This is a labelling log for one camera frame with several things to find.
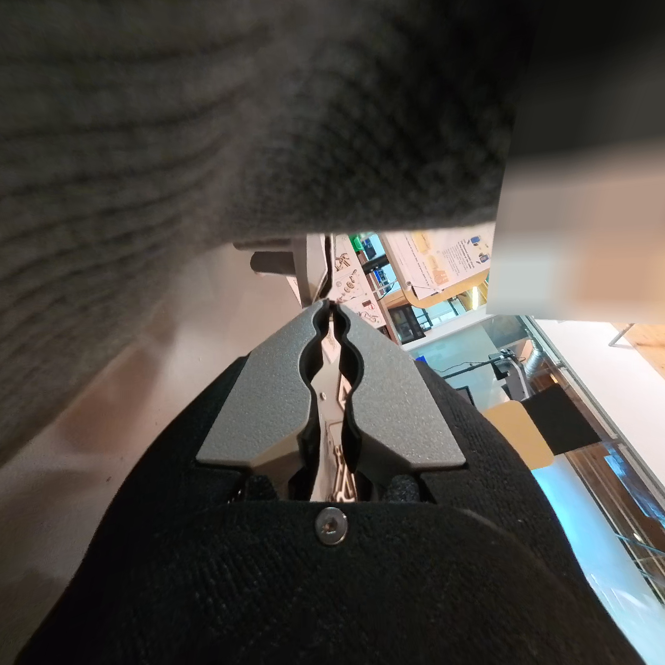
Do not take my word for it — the wooden bicycle frame model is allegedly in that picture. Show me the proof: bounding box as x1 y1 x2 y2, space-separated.
326 421 360 502

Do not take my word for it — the instruction sheet on clipboard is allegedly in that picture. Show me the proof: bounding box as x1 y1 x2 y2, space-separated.
382 231 492 300

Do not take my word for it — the black panel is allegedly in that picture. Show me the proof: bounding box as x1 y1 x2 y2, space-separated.
520 385 602 456

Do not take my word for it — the silver ventilation duct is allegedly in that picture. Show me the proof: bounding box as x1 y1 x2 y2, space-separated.
522 343 561 386

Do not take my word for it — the black camera boom stand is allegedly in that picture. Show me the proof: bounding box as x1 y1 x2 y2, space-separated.
442 351 521 383

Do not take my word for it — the clipboard with instruction sheet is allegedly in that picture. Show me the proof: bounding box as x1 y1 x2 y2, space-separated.
400 270 492 313

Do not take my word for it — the person's left forearm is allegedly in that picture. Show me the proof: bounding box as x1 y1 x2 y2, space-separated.
0 0 520 468

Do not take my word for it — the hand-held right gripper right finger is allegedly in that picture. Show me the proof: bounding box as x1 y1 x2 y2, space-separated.
332 304 467 491

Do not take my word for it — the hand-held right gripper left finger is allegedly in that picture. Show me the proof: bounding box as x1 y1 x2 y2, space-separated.
195 299 331 499

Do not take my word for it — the assembly instruction booklet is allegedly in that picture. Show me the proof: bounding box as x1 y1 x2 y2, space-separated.
332 235 388 333

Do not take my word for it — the plywood display stand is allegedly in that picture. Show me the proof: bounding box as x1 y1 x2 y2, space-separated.
483 400 555 469

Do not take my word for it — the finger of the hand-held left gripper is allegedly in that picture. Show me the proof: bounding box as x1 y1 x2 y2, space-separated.
250 234 334 308

